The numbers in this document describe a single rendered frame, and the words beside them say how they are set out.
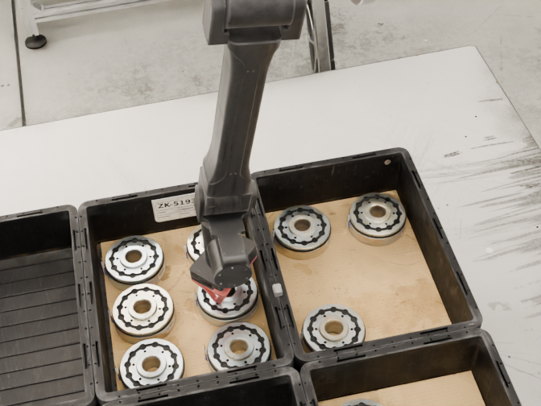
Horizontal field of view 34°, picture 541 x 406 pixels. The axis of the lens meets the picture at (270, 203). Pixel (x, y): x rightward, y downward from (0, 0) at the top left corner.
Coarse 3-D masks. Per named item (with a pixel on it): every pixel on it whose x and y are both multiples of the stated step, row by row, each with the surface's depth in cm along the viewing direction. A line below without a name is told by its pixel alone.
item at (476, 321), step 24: (288, 168) 159; (312, 168) 160; (408, 168) 159; (264, 216) 152; (432, 216) 151; (264, 240) 149; (456, 264) 144; (288, 312) 141; (480, 312) 138; (408, 336) 136; (432, 336) 136; (312, 360) 133
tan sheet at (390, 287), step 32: (384, 192) 168; (320, 256) 159; (352, 256) 159; (384, 256) 158; (416, 256) 158; (288, 288) 154; (320, 288) 154; (352, 288) 154; (384, 288) 154; (416, 288) 154; (384, 320) 150; (416, 320) 150; (448, 320) 149
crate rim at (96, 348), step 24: (144, 192) 156; (168, 192) 156; (264, 264) 147; (96, 312) 140; (96, 336) 137; (288, 336) 136; (96, 360) 134; (288, 360) 134; (96, 384) 132; (168, 384) 131; (192, 384) 131
